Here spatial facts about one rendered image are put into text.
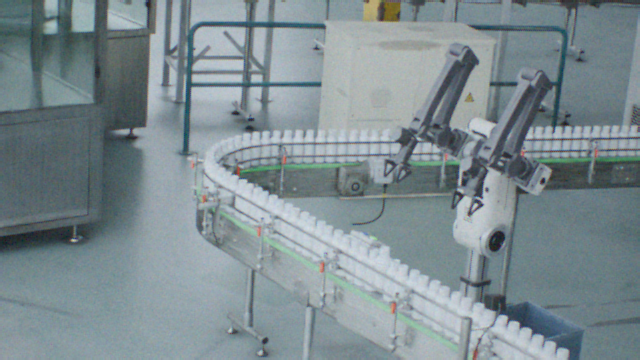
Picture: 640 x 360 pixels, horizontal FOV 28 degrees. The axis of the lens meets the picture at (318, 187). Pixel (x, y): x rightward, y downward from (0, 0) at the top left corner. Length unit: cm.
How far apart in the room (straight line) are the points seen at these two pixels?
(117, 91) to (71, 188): 232
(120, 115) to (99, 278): 282
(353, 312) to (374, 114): 419
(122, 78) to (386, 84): 221
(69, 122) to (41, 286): 103
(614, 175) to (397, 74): 231
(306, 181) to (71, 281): 171
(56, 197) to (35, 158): 30
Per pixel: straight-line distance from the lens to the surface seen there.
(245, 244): 578
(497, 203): 560
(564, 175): 734
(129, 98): 1035
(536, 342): 451
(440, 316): 484
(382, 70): 920
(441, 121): 569
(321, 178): 675
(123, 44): 1022
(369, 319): 513
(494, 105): 1172
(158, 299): 749
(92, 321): 720
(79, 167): 807
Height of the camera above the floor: 296
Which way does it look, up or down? 18 degrees down
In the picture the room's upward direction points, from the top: 5 degrees clockwise
